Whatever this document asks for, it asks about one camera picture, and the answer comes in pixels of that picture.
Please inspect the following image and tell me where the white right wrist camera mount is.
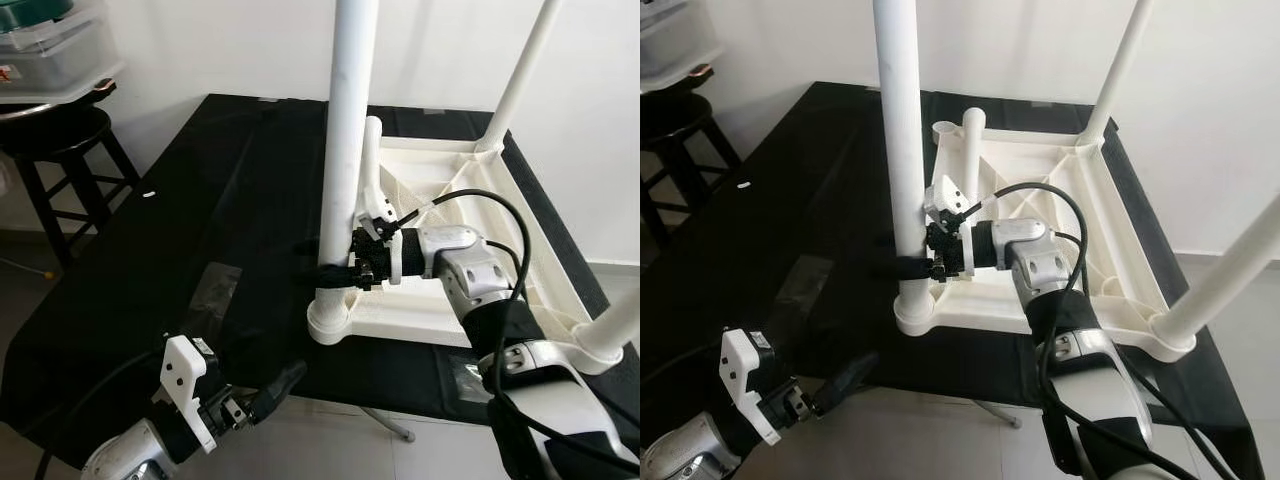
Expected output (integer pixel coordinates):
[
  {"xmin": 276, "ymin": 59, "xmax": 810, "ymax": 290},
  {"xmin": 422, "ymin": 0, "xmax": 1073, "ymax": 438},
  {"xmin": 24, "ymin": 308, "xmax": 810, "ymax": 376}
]
[
  {"xmin": 925, "ymin": 175, "xmax": 976, "ymax": 281},
  {"xmin": 355, "ymin": 185, "xmax": 406, "ymax": 286}
]

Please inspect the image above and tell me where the grey plastic storage box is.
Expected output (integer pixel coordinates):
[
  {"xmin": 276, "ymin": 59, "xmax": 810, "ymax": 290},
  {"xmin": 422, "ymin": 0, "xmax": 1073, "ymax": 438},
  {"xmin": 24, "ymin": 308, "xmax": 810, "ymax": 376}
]
[
  {"xmin": 0, "ymin": 5, "xmax": 126, "ymax": 101},
  {"xmin": 640, "ymin": 0, "xmax": 726, "ymax": 86}
]

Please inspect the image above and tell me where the white plastic children table top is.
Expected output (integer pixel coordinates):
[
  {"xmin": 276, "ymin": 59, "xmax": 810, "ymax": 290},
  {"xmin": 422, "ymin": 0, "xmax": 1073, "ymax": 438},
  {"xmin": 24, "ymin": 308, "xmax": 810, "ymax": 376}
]
[
  {"xmin": 305, "ymin": 135, "xmax": 626, "ymax": 376},
  {"xmin": 893, "ymin": 122, "xmax": 1198, "ymax": 361}
]

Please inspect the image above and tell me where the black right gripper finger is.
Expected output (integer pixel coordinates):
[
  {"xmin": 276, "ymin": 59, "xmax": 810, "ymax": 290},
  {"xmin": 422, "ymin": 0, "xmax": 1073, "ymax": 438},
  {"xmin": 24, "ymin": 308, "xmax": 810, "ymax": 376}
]
[
  {"xmin": 880, "ymin": 255, "xmax": 931, "ymax": 281},
  {"xmin": 298, "ymin": 262, "xmax": 356, "ymax": 291}
]

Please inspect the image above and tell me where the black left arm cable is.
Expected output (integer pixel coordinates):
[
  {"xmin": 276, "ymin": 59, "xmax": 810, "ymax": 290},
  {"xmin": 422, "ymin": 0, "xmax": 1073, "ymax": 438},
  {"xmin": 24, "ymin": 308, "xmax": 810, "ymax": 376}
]
[
  {"xmin": 35, "ymin": 345, "xmax": 166, "ymax": 480},
  {"xmin": 640, "ymin": 345, "xmax": 723, "ymax": 386}
]

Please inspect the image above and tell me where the black tablecloth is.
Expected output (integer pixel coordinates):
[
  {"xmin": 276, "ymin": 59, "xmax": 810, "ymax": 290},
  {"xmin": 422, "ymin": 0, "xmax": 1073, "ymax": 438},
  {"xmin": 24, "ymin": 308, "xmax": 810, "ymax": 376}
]
[
  {"xmin": 640, "ymin": 82, "xmax": 1251, "ymax": 480},
  {"xmin": 0, "ymin": 93, "xmax": 641, "ymax": 471}
]

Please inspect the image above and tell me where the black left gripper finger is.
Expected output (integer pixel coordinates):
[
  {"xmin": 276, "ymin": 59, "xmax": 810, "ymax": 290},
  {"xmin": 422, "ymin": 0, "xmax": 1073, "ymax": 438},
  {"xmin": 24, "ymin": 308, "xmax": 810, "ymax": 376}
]
[
  {"xmin": 818, "ymin": 350, "xmax": 881, "ymax": 409},
  {"xmin": 255, "ymin": 360, "xmax": 309, "ymax": 416}
]

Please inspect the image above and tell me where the dark green round lid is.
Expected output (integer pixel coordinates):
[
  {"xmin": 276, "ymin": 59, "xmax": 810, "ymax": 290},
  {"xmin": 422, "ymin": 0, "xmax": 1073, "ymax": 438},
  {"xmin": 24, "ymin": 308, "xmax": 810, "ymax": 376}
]
[{"xmin": 0, "ymin": 0, "xmax": 76, "ymax": 31}]

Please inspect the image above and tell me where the grey metal table frame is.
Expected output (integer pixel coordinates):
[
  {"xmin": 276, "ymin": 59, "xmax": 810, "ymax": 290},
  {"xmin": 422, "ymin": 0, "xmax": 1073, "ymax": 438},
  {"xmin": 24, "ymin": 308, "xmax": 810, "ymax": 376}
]
[
  {"xmin": 975, "ymin": 400, "xmax": 1023, "ymax": 429},
  {"xmin": 360, "ymin": 405, "xmax": 416, "ymax": 443}
]

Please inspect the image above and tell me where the black round stool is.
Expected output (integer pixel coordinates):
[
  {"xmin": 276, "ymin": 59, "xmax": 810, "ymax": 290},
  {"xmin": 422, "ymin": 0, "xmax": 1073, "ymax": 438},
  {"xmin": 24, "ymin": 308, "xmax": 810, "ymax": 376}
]
[
  {"xmin": 0, "ymin": 85, "xmax": 141, "ymax": 266},
  {"xmin": 640, "ymin": 75, "xmax": 741, "ymax": 246}
]

